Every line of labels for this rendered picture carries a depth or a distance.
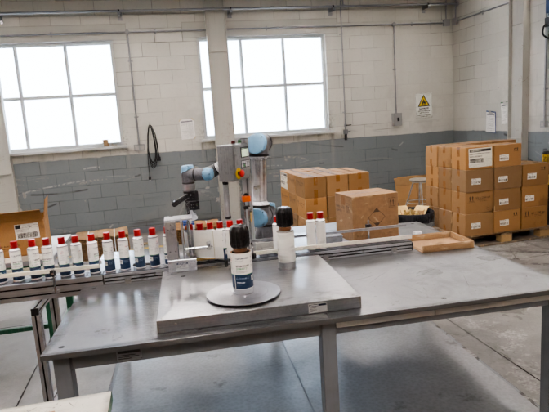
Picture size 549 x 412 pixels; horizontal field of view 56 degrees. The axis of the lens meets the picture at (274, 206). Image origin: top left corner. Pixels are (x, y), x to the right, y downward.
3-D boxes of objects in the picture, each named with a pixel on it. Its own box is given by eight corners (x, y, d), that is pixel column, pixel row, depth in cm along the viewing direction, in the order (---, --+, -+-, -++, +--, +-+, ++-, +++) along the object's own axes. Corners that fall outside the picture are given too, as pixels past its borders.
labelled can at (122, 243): (120, 271, 264) (115, 232, 260) (121, 269, 269) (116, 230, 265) (130, 270, 264) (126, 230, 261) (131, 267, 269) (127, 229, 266)
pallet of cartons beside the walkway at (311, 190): (373, 244, 632) (371, 172, 617) (308, 253, 613) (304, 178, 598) (337, 226, 747) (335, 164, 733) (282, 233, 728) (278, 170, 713)
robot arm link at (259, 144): (273, 224, 310) (272, 132, 302) (265, 229, 296) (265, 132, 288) (253, 224, 313) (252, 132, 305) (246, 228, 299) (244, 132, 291)
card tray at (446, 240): (422, 253, 279) (422, 246, 279) (403, 242, 305) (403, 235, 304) (474, 247, 284) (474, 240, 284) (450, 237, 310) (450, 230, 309)
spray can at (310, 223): (308, 251, 279) (305, 213, 276) (305, 248, 284) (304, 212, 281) (317, 250, 280) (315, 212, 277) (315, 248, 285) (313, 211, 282)
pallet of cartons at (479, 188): (461, 250, 585) (461, 148, 566) (422, 235, 666) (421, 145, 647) (551, 237, 614) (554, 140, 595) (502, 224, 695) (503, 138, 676)
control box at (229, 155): (219, 181, 272) (216, 145, 269) (235, 177, 287) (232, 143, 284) (236, 181, 268) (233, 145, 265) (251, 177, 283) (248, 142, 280)
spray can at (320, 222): (318, 250, 280) (316, 212, 277) (315, 248, 285) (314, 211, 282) (328, 249, 281) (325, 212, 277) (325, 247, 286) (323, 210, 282)
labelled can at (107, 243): (104, 273, 262) (100, 234, 259) (106, 270, 267) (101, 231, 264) (115, 272, 263) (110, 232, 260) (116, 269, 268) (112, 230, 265)
